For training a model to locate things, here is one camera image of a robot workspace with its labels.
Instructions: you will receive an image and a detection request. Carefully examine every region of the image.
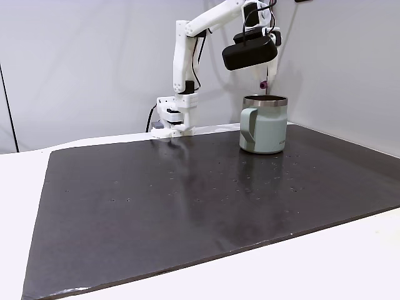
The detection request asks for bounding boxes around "sage green steel-rimmed mug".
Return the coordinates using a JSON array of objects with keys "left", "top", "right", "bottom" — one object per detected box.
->
[{"left": 239, "top": 94, "right": 289, "bottom": 154}]

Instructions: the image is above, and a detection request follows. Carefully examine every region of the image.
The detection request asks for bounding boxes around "black table mat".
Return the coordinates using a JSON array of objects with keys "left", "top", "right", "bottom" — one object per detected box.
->
[{"left": 21, "top": 124, "right": 400, "bottom": 300}]

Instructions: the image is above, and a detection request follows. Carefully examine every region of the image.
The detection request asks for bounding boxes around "thin black pole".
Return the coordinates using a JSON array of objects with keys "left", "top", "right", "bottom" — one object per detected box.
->
[{"left": 0, "top": 63, "right": 17, "bottom": 154}]

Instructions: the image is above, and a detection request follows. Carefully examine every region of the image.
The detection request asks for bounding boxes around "black camera cable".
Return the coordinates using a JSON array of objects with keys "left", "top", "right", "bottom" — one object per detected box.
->
[{"left": 241, "top": 0, "right": 277, "bottom": 44}]

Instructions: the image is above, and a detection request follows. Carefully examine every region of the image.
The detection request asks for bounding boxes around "black oval camera box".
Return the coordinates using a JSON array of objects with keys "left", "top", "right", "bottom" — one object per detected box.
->
[{"left": 221, "top": 26, "right": 279, "bottom": 72}]

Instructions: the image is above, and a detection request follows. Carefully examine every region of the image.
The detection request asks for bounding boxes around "black power cable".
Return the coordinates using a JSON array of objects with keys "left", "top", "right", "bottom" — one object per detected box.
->
[{"left": 145, "top": 105, "right": 158, "bottom": 133}]

